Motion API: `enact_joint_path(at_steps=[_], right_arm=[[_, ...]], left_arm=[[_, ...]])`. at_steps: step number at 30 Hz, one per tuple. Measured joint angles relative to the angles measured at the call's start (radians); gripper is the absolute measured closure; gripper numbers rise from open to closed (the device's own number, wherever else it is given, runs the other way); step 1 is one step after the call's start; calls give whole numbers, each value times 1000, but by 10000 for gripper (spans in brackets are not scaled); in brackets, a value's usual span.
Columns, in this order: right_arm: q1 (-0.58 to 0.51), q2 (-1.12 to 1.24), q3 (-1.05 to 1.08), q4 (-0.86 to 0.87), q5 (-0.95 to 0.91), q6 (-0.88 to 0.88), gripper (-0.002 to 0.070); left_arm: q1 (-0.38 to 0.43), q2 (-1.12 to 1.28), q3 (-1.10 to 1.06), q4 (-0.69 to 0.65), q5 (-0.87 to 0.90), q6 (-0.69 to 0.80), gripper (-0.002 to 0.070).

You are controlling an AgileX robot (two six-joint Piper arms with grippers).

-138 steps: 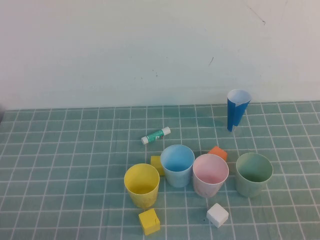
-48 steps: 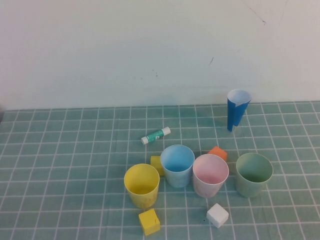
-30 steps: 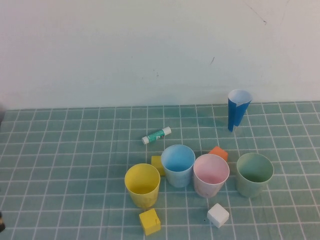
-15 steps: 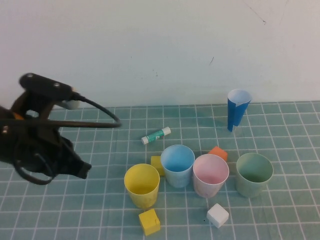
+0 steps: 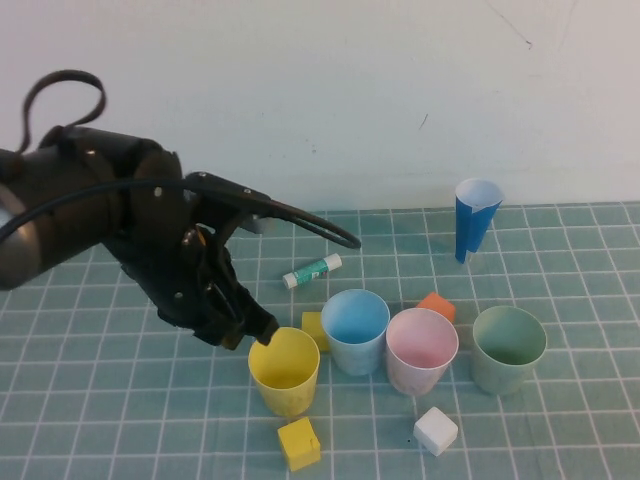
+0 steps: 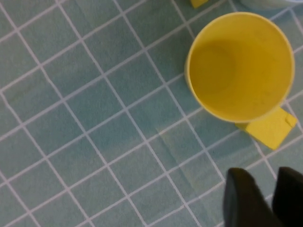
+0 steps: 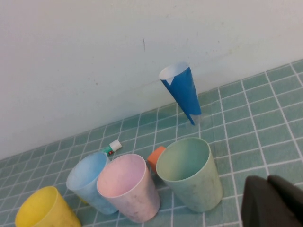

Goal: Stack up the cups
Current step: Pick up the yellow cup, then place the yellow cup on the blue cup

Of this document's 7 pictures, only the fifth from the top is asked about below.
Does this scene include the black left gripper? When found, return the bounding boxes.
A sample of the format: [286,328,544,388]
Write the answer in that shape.
[102,188,280,352]

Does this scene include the yellow plastic cup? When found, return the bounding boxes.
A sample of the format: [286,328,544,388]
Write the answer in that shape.
[247,326,321,419]

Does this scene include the pink plastic cup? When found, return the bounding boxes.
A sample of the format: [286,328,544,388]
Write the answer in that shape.
[385,307,460,397]

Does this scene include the green plastic cup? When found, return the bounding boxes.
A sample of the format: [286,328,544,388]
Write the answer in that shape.
[471,305,548,397]

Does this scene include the yellow cube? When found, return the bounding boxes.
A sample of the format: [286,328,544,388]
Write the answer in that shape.
[277,416,321,472]
[300,311,331,353]

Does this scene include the green white glue stick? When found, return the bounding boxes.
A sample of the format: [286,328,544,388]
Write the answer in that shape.
[281,252,343,290]

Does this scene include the blue plastic cup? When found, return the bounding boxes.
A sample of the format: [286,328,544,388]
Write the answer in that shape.
[320,288,391,376]

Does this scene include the green checked tablecloth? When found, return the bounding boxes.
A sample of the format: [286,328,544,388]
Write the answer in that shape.
[0,201,640,480]

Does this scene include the orange cube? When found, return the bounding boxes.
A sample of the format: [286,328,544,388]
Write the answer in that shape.
[415,292,457,324]

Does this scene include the white cube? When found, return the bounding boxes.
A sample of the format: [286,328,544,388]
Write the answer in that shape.
[412,405,459,457]

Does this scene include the blue paper cone cup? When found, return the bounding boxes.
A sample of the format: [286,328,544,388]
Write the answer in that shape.
[453,178,505,264]

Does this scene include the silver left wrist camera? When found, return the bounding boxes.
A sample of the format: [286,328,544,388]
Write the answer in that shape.
[247,212,274,235]

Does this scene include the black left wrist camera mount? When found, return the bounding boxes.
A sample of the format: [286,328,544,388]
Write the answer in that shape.
[183,171,363,251]

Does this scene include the looped black cable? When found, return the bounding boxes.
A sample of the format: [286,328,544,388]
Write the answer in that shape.
[18,69,108,154]

